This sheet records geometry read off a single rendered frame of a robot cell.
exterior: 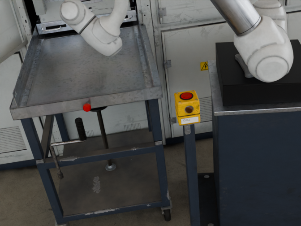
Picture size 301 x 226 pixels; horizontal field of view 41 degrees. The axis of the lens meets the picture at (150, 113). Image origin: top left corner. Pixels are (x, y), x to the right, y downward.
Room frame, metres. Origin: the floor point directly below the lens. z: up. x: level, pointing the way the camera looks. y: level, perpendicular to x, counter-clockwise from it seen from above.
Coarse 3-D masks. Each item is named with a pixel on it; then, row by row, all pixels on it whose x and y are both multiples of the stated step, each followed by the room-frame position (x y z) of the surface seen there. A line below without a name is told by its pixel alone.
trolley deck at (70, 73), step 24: (48, 48) 1.95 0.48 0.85; (72, 48) 1.91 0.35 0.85; (48, 72) 1.68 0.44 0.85; (72, 72) 1.65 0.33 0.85; (96, 72) 1.62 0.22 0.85; (120, 72) 1.59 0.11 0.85; (48, 96) 1.46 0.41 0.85; (72, 96) 1.43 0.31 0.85; (96, 96) 1.41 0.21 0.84; (120, 96) 1.42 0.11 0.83; (144, 96) 1.42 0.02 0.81
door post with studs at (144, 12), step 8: (136, 0) 2.11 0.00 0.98; (144, 0) 2.10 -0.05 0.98; (144, 8) 2.10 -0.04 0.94; (144, 16) 2.10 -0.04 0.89; (144, 24) 2.10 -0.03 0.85; (152, 32) 2.10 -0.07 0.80; (152, 40) 2.10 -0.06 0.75; (152, 48) 2.10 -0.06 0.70; (160, 104) 2.10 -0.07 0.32; (160, 112) 2.10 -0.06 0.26; (160, 120) 2.10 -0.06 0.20
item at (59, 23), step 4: (132, 8) 2.16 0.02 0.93; (132, 12) 2.13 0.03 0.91; (96, 16) 2.12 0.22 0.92; (100, 16) 2.12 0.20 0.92; (132, 16) 2.13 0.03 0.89; (60, 20) 2.12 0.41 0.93; (124, 20) 2.13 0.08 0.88; (128, 20) 2.13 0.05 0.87; (136, 20) 2.13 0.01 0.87; (36, 24) 2.11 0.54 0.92; (40, 24) 2.11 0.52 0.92; (48, 24) 2.11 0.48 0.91; (52, 24) 2.12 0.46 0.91; (56, 24) 2.12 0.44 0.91; (60, 24) 2.12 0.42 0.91; (64, 24) 2.12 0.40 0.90; (40, 28) 2.11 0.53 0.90; (48, 28) 2.12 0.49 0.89; (52, 28) 2.12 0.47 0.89; (60, 28) 2.12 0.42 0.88; (64, 28) 2.12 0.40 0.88; (68, 28) 2.12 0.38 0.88; (72, 28) 2.12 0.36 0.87; (40, 32) 2.11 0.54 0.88; (48, 32) 2.11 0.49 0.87; (52, 32) 2.12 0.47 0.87
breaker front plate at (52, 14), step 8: (96, 0) 2.13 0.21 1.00; (104, 0) 2.14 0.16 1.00; (112, 0) 2.14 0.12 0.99; (48, 8) 2.13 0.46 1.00; (56, 8) 2.13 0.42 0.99; (96, 8) 2.14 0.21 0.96; (104, 8) 2.14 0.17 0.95; (112, 8) 2.14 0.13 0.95; (128, 8) 2.14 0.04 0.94; (40, 16) 2.13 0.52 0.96; (48, 16) 2.13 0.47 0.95; (56, 16) 2.13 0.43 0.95
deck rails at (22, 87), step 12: (36, 36) 2.07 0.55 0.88; (36, 48) 1.96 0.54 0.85; (144, 48) 1.77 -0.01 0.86; (24, 60) 1.70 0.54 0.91; (36, 60) 1.82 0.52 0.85; (144, 60) 1.67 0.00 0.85; (24, 72) 1.64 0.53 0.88; (144, 72) 1.55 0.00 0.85; (24, 84) 1.59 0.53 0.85; (24, 96) 1.48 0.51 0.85
